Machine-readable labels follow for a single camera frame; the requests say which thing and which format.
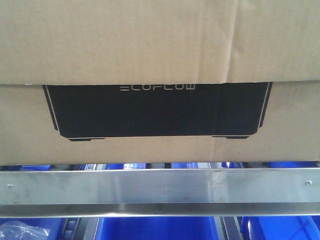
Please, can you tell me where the blue plastic bin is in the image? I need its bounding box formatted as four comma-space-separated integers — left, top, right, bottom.
95, 216, 219, 240
237, 215, 320, 240
0, 218, 66, 240

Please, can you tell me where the middle blue plastic bin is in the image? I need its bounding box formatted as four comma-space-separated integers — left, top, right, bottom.
95, 216, 219, 240

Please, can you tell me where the left blue plastic bin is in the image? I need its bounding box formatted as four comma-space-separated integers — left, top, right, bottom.
0, 218, 66, 240

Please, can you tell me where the right blue plastic bin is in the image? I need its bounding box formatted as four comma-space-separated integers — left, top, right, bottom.
237, 215, 320, 240

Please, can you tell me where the right grey shelf divider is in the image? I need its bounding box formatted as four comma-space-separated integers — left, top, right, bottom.
215, 216, 244, 240

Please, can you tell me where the clear plastic bag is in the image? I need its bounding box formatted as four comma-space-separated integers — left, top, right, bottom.
0, 220, 51, 240

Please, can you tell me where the grey shelf divider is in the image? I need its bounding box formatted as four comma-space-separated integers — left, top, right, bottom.
59, 217, 100, 240
215, 216, 244, 240

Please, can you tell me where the left grey shelf divider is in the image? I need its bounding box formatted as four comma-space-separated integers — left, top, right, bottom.
59, 217, 100, 240

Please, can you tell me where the metal shelf front rail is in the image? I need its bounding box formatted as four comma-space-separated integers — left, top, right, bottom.
0, 167, 320, 218

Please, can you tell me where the brown EcoFlow cardboard box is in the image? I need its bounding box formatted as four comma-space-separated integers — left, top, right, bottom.
0, 0, 320, 165

